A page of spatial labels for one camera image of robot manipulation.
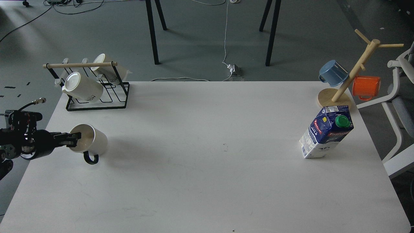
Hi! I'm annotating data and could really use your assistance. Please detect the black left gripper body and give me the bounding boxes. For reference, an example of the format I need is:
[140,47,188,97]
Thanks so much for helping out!
[33,130,69,157]

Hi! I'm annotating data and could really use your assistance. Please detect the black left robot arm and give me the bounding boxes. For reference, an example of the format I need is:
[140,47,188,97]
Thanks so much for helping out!
[0,98,82,179]

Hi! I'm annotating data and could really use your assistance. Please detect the white mug rear on rack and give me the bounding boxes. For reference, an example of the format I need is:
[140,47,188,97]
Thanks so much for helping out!
[91,53,132,85]

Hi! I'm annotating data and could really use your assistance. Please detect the black table legs left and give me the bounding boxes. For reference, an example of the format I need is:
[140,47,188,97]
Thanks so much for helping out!
[145,0,168,65]

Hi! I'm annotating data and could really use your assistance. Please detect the orange cup on tree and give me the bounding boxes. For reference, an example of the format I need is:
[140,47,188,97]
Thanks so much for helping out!
[352,76,381,101]

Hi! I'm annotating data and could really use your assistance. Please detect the blue cup on tree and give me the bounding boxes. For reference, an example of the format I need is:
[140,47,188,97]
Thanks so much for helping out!
[319,60,349,87]

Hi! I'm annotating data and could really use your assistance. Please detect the black wire mug rack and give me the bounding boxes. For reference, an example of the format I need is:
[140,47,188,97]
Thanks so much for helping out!
[43,61,130,112]

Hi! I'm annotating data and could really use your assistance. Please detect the white cable on floor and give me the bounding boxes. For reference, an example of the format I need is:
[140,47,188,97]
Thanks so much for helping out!
[151,0,240,82]

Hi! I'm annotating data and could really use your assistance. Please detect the grey floor power socket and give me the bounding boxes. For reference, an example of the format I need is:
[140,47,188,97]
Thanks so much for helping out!
[227,64,242,77]

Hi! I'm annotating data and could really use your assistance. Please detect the wooden mug tree stand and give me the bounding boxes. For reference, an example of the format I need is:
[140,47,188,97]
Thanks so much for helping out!
[317,29,404,107]

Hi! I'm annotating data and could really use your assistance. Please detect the white chair frame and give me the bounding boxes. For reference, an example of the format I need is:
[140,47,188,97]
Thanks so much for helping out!
[357,45,414,179]

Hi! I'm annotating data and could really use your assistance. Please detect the black table legs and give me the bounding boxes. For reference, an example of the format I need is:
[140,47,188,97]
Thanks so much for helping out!
[145,0,168,65]
[259,0,282,67]

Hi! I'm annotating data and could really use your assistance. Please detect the white mug front on rack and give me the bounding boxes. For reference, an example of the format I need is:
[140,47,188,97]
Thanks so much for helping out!
[62,72,104,102]

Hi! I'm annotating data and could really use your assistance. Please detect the black cables on floor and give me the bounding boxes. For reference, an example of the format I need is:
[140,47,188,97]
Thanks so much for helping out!
[0,0,107,42]

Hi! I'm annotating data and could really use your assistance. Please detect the white mug on rack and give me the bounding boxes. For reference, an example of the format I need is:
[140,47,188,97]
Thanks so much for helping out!
[62,72,104,102]
[91,53,132,85]

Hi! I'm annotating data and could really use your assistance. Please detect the black table legs right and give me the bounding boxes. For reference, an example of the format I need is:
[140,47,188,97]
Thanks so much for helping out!
[259,0,282,67]

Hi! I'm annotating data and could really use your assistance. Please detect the white mug with black handle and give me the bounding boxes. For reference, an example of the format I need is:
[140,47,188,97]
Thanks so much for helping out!
[70,124,108,165]

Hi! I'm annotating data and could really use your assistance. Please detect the blue white milk carton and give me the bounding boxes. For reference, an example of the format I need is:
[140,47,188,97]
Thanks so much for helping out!
[299,105,354,158]

